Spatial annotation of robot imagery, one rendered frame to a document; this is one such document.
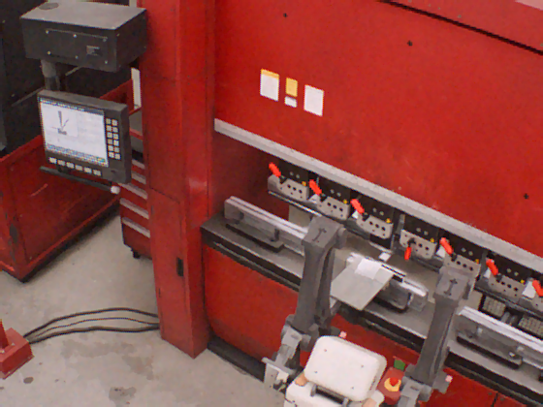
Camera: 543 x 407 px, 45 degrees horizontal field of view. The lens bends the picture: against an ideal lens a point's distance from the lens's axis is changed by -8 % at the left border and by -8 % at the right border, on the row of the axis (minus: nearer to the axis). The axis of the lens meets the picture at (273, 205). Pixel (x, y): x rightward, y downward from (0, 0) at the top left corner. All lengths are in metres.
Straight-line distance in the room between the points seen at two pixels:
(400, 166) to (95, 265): 2.44
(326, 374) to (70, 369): 2.09
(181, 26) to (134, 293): 2.01
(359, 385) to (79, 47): 1.67
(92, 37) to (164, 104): 0.47
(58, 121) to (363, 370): 1.69
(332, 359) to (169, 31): 1.44
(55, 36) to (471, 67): 1.62
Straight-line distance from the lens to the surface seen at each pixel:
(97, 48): 2.78
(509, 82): 2.33
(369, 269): 2.97
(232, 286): 3.44
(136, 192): 4.06
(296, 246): 3.19
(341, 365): 2.10
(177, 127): 2.98
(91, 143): 2.99
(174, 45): 2.82
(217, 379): 3.80
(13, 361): 3.96
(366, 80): 2.58
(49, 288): 4.43
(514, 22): 2.24
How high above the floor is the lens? 2.94
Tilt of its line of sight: 36 degrees down
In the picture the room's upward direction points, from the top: 3 degrees clockwise
